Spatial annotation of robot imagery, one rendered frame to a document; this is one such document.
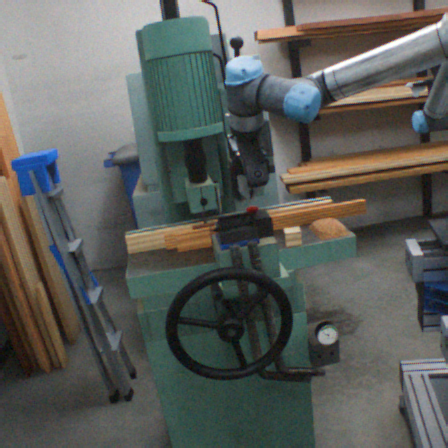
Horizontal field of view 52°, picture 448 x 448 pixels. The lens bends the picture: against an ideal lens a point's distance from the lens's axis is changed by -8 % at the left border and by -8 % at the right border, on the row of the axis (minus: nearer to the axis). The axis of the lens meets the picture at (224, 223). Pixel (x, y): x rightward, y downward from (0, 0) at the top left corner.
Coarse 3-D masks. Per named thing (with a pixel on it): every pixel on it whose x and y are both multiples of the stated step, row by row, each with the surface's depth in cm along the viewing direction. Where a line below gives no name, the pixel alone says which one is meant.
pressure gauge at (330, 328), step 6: (318, 324) 128; (324, 324) 126; (330, 324) 126; (318, 330) 126; (324, 330) 126; (330, 330) 126; (336, 330) 127; (318, 336) 126; (324, 336) 127; (330, 336) 127; (336, 336) 127; (324, 342) 127; (330, 342) 127
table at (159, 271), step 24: (312, 240) 128; (336, 240) 126; (144, 264) 128; (168, 264) 126; (192, 264) 124; (216, 264) 123; (288, 264) 126; (312, 264) 127; (144, 288) 123; (168, 288) 123
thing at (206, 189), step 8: (208, 176) 139; (192, 184) 132; (200, 184) 130; (208, 184) 129; (192, 192) 129; (200, 192) 129; (208, 192) 130; (192, 200) 130; (208, 200) 130; (216, 200) 132; (192, 208) 130; (200, 208) 131; (208, 208) 131; (216, 208) 131
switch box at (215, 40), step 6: (216, 36) 148; (216, 42) 149; (216, 48) 149; (228, 48) 150; (222, 54) 150; (228, 54) 151; (216, 60) 150; (222, 60) 151; (228, 60) 151; (216, 66) 151; (216, 72) 152; (222, 78) 152
